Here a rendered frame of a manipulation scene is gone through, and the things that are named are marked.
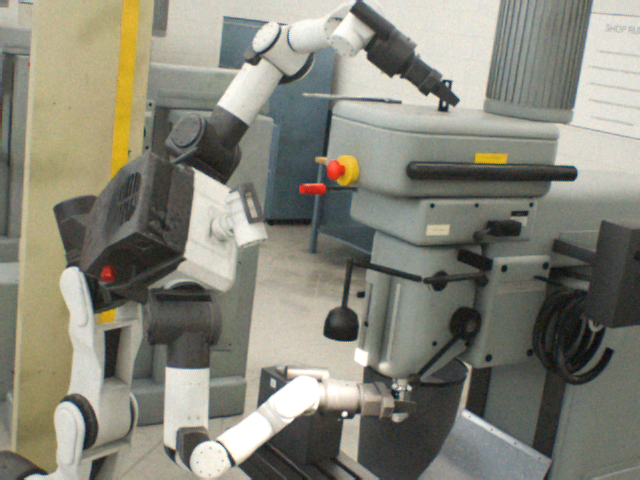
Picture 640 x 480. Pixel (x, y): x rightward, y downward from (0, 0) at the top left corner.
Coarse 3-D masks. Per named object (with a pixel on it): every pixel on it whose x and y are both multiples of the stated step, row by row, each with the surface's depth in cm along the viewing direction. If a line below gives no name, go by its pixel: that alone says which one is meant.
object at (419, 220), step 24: (360, 192) 198; (360, 216) 199; (384, 216) 192; (408, 216) 186; (432, 216) 184; (456, 216) 188; (480, 216) 192; (504, 216) 196; (528, 216) 200; (408, 240) 186; (432, 240) 186; (456, 240) 190; (504, 240) 198
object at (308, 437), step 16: (272, 368) 249; (272, 384) 245; (304, 416) 236; (320, 416) 236; (288, 432) 241; (304, 432) 236; (320, 432) 238; (336, 432) 242; (288, 448) 242; (304, 448) 237; (320, 448) 239; (336, 448) 243
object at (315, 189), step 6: (306, 186) 192; (312, 186) 192; (318, 186) 193; (306, 192) 192; (312, 192) 193; (318, 192) 193; (324, 192) 194; (330, 192) 196; (336, 192) 197; (342, 192) 198; (348, 192) 199; (354, 192) 199
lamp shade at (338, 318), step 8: (328, 312) 190; (336, 312) 188; (344, 312) 188; (352, 312) 189; (328, 320) 189; (336, 320) 187; (344, 320) 187; (352, 320) 188; (328, 328) 188; (336, 328) 187; (344, 328) 187; (352, 328) 188; (328, 336) 188; (336, 336) 187; (344, 336) 187; (352, 336) 188
